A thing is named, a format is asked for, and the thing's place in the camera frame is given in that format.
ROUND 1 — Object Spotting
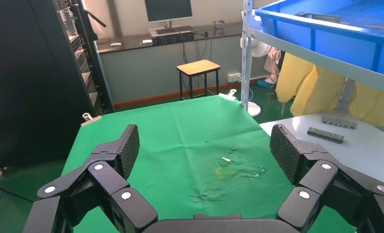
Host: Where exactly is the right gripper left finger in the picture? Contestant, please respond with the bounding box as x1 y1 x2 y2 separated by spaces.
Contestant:
21 124 159 233

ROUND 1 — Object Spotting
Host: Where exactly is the wooden top black stool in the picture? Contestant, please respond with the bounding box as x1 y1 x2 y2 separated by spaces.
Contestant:
176 59 222 100

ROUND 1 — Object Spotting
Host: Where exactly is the black server cabinet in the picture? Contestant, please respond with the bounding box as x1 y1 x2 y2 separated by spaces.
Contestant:
0 0 114 171

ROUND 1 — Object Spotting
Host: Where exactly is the blue shoe cover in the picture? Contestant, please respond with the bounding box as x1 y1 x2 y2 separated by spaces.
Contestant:
256 79 278 88

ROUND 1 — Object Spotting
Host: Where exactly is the black angled rod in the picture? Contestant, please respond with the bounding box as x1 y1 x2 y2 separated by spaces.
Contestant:
82 9 108 28

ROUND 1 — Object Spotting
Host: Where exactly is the green table cloth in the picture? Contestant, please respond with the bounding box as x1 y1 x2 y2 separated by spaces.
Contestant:
62 95 356 233

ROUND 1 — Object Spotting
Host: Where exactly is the black rack equipment box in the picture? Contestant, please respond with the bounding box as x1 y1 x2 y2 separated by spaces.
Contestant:
151 31 194 46

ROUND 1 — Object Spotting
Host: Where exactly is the blue plastic bin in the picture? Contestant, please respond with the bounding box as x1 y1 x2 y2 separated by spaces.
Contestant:
255 0 384 80

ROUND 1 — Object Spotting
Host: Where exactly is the small gray metal rail part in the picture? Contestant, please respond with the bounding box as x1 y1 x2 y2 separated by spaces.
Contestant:
321 116 359 130
307 127 345 144

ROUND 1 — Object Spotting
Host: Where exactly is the black computer monitor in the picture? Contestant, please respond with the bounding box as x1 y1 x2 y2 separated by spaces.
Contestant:
144 0 193 24

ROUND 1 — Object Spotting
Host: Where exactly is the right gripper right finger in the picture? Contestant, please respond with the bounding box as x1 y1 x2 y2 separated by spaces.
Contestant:
269 123 384 233

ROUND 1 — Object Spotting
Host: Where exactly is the yellow mesh bag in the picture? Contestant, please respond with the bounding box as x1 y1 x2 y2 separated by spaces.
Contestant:
275 53 384 127

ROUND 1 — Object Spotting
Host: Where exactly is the flat gray keyboard device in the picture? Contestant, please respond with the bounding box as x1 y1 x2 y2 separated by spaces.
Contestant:
148 25 193 35

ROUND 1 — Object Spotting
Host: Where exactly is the white standing fan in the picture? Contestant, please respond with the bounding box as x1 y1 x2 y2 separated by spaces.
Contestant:
240 37 272 118

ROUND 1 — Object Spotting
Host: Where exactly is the dark topped gray counter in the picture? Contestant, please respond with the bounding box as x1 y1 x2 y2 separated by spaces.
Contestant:
94 21 244 111

